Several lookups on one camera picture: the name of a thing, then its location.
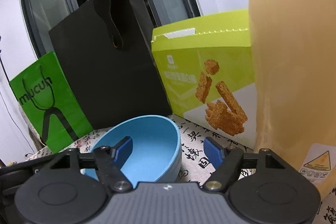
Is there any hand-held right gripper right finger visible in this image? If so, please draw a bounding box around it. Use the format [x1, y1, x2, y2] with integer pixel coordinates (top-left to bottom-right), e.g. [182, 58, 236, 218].
[204, 137, 287, 192]

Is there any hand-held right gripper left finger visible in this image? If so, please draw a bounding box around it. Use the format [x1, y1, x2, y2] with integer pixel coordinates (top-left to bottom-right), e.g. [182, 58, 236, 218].
[49, 136, 133, 192]

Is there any blue bowl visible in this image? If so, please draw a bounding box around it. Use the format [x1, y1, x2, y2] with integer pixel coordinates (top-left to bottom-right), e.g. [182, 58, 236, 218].
[84, 115, 182, 183]

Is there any calligraphy print tablecloth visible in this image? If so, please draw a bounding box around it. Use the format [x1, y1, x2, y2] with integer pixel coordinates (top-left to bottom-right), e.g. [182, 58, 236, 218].
[25, 114, 336, 224]

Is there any black paper bag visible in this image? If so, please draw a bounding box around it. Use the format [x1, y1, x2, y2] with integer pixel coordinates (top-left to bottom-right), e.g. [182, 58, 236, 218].
[49, 0, 172, 130]

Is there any green paper bag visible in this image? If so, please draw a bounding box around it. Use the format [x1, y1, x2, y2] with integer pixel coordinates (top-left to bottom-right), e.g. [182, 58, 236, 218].
[9, 51, 93, 153]

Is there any yellow-green snack box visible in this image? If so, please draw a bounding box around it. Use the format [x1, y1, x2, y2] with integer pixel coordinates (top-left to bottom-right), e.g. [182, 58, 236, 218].
[151, 9, 256, 149]

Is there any beige thermos bottle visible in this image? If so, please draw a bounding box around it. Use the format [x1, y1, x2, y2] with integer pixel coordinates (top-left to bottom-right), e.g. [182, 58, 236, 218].
[248, 0, 336, 198]

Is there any dark sliding glass door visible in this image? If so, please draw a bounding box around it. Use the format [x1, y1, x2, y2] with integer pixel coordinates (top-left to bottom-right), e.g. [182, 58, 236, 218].
[18, 0, 202, 62]

